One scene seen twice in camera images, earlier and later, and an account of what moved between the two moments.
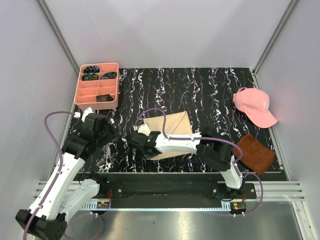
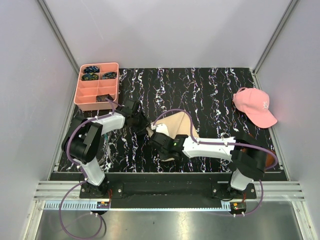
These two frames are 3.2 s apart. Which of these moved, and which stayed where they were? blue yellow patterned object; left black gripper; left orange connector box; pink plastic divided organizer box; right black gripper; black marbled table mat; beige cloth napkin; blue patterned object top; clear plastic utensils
Moved: beige cloth napkin; left black gripper; right black gripper
Stayed: left orange connector box; black marbled table mat; clear plastic utensils; blue yellow patterned object; blue patterned object top; pink plastic divided organizer box
